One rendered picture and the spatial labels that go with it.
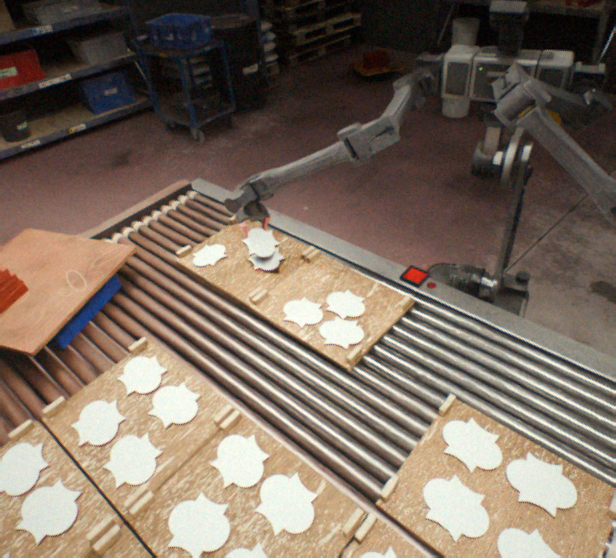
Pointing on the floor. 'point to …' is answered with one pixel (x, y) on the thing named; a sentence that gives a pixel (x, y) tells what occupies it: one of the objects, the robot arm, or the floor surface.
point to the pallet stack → (308, 15)
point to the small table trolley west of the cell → (187, 90)
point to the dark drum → (238, 62)
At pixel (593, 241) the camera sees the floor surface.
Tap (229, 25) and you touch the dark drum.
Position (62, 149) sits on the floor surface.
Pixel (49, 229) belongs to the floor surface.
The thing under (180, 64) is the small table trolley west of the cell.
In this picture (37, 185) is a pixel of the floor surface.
